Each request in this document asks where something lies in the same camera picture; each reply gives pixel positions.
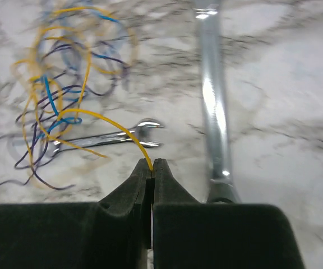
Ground small combination wrench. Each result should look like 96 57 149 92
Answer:
46 119 165 157

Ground large ratchet wrench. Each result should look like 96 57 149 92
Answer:
192 1 240 203

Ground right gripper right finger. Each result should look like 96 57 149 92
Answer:
153 159 198 268

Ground coloured thin cables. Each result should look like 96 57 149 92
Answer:
0 5 154 204

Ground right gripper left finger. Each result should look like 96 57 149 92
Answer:
97 159 153 268

